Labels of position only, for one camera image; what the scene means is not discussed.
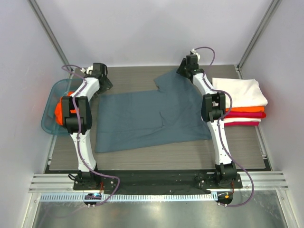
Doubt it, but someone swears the blue-grey t-shirt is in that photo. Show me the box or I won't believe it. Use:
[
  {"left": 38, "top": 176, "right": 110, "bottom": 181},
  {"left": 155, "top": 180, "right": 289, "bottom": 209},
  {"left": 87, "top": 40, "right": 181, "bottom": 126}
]
[{"left": 95, "top": 70, "right": 211, "bottom": 153}]

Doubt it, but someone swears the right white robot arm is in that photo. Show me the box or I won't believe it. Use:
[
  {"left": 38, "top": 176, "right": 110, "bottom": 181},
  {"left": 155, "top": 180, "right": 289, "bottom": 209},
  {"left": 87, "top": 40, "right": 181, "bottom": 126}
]
[{"left": 177, "top": 52, "right": 237, "bottom": 188}]

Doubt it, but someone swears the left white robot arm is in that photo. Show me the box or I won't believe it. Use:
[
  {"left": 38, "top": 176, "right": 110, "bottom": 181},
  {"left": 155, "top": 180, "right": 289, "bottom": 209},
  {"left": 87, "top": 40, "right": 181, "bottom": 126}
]
[{"left": 58, "top": 63, "right": 113, "bottom": 190}]

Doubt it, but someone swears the teal plastic basket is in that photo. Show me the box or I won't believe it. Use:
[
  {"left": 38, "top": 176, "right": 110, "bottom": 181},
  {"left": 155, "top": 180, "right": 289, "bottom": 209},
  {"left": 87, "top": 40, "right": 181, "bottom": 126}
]
[{"left": 41, "top": 78, "right": 83, "bottom": 135}]

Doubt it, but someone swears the orange t-shirt in basket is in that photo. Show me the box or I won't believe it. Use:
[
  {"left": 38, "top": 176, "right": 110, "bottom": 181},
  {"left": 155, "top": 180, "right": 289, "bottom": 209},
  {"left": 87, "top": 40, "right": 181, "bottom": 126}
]
[{"left": 54, "top": 91, "right": 76, "bottom": 126}]

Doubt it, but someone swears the white folded t-shirt top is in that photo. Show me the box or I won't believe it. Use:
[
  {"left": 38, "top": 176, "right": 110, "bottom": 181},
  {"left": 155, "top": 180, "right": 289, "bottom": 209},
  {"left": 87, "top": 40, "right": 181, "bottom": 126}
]
[{"left": 212, "top": 78, "right": 268, "bottom": 108}]

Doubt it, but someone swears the white folded t-shirt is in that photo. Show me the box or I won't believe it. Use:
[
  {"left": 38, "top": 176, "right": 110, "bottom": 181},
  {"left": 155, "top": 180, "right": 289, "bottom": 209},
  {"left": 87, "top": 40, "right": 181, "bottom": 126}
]
[
  {"left": 224, "top": 117, "right": 261, "bottom": 123},
  {"left": 212, "top": 78, "right": 268, "bottom": 108}
]

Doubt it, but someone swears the pink folded t-shirt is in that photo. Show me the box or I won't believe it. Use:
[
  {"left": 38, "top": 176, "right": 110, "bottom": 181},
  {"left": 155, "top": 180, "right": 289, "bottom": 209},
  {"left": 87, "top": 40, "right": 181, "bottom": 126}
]
[{"left": 226, "top": 112, "right": 266, "bottom": 119}]

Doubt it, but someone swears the white folded t-shirt lower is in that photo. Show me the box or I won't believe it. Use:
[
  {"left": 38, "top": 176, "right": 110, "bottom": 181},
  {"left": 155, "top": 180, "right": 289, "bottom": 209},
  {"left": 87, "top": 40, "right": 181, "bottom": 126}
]
[{"left": 224, "top": 117, "right": 261, "bottom": 123}]

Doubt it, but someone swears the magenta folded t-shirt bottom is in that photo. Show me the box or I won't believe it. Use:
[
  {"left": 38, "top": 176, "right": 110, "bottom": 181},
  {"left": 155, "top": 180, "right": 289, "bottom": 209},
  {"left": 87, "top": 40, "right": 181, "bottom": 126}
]
[{"left": 225, "top": 122, "right": 260, "bottom": 126}]

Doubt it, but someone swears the orange folded t-shirt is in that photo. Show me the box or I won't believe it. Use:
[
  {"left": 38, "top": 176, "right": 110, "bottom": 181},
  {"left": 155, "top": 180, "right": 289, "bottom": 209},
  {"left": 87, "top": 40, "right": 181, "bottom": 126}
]
[{"left": 230, "top": 106, "right": 265, "bottom": 113}]

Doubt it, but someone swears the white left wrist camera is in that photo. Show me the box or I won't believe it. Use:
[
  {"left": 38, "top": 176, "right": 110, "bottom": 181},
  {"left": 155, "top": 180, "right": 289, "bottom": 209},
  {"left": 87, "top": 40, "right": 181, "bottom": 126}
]
[{"left": 80, "top": 66, "right": 93, "bottom": 75}]

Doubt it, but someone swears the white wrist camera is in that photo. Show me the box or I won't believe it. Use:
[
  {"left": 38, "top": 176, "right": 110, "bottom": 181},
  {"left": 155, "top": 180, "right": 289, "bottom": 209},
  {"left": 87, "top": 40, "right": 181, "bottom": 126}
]
[
  {"left": 190, "top": 48, "right": 200, "bottom": 61},
  {"left": 80, "top": 66, "right": 93, "bottom": 75}
]

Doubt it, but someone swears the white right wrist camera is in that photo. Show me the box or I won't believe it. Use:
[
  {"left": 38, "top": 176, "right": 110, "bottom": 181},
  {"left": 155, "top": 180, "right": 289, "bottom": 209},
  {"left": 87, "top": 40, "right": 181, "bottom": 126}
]
[{"left": 190, "top": 48, "right": 200, "bottom": 61}]

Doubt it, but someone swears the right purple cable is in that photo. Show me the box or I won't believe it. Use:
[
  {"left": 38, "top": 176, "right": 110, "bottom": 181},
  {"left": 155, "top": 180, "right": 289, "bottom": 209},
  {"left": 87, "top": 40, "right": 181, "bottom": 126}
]
[{"left": 194, "top": 46, "right": 255, "bottom": 209}]

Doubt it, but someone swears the purple cable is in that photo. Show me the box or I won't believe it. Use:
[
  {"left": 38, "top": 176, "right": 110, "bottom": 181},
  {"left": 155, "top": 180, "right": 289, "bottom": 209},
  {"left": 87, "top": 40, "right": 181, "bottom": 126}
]
[
  {"left": 61, "top": 64, "right": 121, "bottom": 206},
  {"left": 194, "top": 46, "right": 255, "bottom": 209}
]

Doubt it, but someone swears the right aluminium frame post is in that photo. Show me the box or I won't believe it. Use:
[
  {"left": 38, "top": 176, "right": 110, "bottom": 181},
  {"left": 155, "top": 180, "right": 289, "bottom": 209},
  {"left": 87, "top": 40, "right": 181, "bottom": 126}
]
[{"left": 236, "top": 0, "right": 282, "bottom": 71}]

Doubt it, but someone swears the aluminium frame post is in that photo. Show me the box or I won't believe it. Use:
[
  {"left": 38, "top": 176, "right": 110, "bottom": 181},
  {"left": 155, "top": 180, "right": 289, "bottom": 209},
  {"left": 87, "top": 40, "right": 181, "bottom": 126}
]
[
  {"left": 27, "top": 0, "right": 70, "bottom": 65},
  {"left": 236, "top": 0, "right": 282, "bottom": 71}
]

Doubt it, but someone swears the left aluminium frame post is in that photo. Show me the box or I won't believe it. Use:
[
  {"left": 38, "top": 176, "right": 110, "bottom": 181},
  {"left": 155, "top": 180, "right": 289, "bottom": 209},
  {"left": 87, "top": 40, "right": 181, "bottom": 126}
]
[{"left": 27, "top": 0, "right": 70, "bottom": 65}]

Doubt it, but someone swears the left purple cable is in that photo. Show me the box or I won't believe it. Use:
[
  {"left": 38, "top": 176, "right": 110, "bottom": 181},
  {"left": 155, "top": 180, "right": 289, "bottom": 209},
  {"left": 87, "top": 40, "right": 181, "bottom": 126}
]
[{"left": 61, "top": 64, "right": 121, "bottom": 206}]

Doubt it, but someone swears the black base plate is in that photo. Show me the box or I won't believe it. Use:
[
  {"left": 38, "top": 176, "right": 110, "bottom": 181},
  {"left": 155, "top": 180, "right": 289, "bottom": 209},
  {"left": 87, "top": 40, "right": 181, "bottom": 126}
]
[{"left": 68, "top": 170, "right": 243, "bottom": 194}]

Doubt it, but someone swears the slotted cable duct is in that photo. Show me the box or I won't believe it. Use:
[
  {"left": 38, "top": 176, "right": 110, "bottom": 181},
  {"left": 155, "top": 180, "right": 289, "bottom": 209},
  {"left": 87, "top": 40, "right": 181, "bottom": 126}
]
[{"left": 39, "top": 192, "right": 218, "bottom": 203}]

